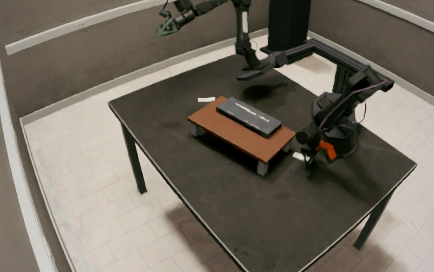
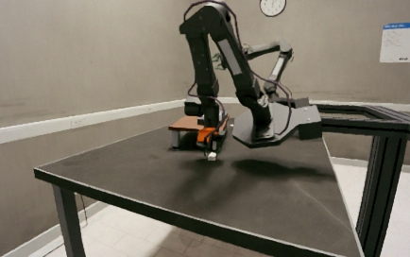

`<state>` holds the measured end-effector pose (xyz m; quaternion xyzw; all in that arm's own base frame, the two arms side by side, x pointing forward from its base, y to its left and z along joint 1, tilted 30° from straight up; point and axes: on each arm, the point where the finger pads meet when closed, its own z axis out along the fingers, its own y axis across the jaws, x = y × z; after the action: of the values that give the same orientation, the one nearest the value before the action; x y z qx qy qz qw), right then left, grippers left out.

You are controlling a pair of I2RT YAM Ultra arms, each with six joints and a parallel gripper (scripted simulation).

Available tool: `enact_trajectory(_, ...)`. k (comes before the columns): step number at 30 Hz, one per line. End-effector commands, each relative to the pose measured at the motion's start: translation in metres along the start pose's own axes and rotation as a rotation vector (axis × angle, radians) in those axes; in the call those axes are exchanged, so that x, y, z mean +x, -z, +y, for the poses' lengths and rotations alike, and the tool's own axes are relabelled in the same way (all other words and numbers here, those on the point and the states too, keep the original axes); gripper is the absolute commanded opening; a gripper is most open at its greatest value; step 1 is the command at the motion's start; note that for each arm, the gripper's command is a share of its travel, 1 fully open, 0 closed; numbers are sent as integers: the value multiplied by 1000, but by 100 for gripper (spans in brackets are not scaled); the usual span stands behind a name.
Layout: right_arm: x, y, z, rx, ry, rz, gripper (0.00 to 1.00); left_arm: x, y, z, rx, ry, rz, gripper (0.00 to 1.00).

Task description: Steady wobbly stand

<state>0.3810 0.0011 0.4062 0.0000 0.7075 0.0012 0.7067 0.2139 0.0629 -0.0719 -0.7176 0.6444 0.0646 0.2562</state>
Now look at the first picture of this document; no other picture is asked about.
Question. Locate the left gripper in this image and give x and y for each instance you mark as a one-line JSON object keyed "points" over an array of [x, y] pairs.
{"points": [[314, 146]]}

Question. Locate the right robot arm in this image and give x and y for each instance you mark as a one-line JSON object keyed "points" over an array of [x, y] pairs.
{"points": [[242, 39]]}

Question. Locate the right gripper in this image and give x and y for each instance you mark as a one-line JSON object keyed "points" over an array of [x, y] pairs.
{"points": [[172, 24]]}

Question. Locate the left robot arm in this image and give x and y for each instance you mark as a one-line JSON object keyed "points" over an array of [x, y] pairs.
{"points": [[346, 101]]}

